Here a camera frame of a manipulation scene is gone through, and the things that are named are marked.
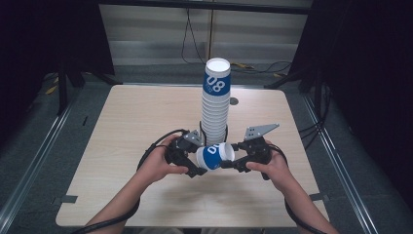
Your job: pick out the yellow tape strip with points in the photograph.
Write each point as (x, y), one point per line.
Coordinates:
(51, 90)
(243, 66)

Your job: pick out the black curtain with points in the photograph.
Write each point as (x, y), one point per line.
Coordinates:
(363, 65)
(39, 48)

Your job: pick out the stack of white paper cups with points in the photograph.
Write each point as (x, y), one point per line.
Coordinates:
(216, 107)

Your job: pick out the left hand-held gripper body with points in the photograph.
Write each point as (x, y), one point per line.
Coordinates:
(178, 152)

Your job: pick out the grey tape piece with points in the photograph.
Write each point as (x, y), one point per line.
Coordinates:
(316, 196)
(69, 199)

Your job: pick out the blue banded paper cup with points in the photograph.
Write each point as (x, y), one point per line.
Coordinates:
(212, 157)

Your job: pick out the person's left hand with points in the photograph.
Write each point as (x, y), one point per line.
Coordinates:
(156, 165)

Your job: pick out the black metal stand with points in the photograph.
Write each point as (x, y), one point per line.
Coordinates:
(62, 87)
(292, 78)

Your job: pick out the metal floor rail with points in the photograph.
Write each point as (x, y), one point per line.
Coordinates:
(39, 149)
(341, 165)

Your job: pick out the black overhead bar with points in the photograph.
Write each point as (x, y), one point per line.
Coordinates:
(207, 6)

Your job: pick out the person's right hand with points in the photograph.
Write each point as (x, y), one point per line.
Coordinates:
(276, 170)

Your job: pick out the grey round table grommet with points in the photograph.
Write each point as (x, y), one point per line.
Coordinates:
(233, 101)

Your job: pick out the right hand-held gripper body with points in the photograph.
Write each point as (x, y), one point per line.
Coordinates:
(256, 149)

